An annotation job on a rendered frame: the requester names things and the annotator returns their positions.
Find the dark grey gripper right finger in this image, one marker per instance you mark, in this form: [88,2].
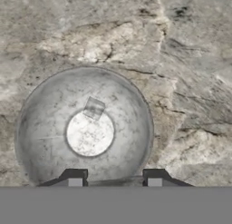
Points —
[157,173]

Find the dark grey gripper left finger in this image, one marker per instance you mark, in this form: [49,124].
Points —
[72,174]

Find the grey marbled ice bowl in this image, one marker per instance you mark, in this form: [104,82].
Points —
[48,118]

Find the clear ice cube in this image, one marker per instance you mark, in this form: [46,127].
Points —
[94,107]

